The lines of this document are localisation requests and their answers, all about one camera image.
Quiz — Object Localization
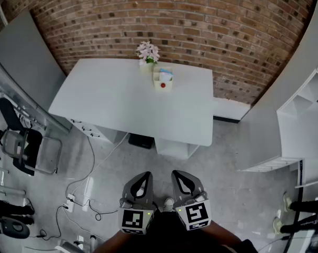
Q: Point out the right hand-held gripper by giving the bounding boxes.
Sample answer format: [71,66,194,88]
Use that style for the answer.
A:
[171,170,212,231]

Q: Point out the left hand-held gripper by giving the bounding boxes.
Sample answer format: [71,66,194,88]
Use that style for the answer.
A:
[117,171,158,236]

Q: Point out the cream organizer box red button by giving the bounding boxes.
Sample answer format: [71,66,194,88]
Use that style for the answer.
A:
[152,66,174,92]

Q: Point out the clear plastic bag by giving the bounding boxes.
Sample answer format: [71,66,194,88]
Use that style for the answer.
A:
[158,67,174,82]

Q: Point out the person's right forearm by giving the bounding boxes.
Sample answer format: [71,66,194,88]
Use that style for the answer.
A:
[209,219,244,245]

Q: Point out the person's left forearm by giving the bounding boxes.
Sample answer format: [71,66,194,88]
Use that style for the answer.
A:
[92,229,131,253]

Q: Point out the black box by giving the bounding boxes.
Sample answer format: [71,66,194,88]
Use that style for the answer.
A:
[128,132,154,150]

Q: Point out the person's white shoe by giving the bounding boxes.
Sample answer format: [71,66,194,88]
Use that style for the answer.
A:
[163,197,175,212]

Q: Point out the white open desk shelf unit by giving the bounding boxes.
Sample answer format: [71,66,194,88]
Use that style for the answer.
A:
[155,137,201,160]

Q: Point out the person's black clothing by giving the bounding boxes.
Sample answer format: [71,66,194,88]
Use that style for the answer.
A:
[103,209,260,253]

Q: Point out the white power strip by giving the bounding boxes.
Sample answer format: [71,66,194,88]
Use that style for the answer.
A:
[64,193,77,212]

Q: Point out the low white panel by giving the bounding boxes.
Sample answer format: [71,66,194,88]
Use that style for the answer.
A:
[213,96,252,123]

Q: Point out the grey partition panel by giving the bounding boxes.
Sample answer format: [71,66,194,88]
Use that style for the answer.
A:
[0,9,73,131]
[236,0,318,171]

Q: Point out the black folding chair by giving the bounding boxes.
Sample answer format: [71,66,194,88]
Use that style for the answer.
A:
[0,98,64,177]

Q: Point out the black round device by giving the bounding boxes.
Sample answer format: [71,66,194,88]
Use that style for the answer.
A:
[0,217,31,240]

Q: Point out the pink flowers in white pot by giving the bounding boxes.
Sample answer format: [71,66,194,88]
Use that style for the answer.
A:
[136,41,161,75]

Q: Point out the white power cable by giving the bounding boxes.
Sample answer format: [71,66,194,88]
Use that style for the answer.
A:
[68,132,130,199]

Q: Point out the thin black cable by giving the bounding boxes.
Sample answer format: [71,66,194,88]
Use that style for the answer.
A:
[36,134,119,241]

